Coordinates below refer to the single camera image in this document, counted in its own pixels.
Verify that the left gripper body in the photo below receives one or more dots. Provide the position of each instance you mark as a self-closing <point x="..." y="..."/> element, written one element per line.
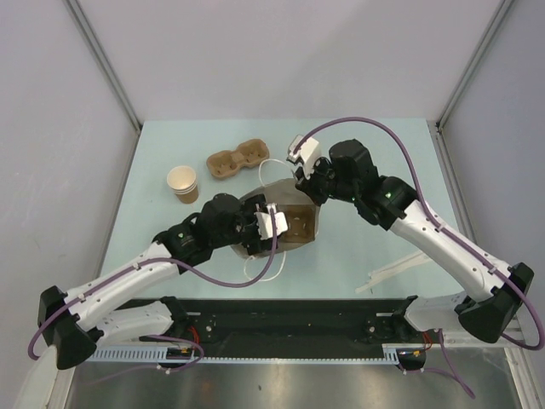
<point x="252" y="240"/>

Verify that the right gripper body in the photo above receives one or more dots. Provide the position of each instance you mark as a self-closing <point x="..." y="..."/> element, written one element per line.
<point x="320" y="182"/>

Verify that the light blue paper bag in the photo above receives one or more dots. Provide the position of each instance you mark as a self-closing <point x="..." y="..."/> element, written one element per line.
<point x="281" y="192"/>

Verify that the brown cardboard cup carrier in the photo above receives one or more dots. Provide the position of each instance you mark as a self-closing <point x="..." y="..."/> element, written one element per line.
<point x="301" y="219"/>

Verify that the stack of paper cups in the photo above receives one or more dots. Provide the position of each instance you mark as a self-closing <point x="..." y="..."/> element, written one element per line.
<point x="183" y="182"/>

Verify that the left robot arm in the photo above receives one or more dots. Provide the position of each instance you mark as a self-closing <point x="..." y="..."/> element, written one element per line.
<point x="75" y="323"/>

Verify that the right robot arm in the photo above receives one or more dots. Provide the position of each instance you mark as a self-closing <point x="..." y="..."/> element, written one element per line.
<point x="489" y="298"/>

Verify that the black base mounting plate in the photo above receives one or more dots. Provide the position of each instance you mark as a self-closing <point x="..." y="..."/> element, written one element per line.
<point x="283" y="328"/>

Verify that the light blue table mat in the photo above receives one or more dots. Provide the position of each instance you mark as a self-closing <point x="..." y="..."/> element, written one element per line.
<point x="336" y="265"/>

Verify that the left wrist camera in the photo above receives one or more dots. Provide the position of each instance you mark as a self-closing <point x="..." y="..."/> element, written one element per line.
<point x="271" y="221"/>

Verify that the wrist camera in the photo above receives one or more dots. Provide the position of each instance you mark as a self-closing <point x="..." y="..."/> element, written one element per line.
<point x="304" y="151"/>
<point x="271" y="221"/>

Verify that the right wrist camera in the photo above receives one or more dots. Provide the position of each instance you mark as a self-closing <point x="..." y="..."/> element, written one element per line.
<point x="304" y="151"/>

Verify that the white slotted cable duct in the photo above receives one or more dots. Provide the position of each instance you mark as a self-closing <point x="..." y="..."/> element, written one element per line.
<point x="166" y="355"/>

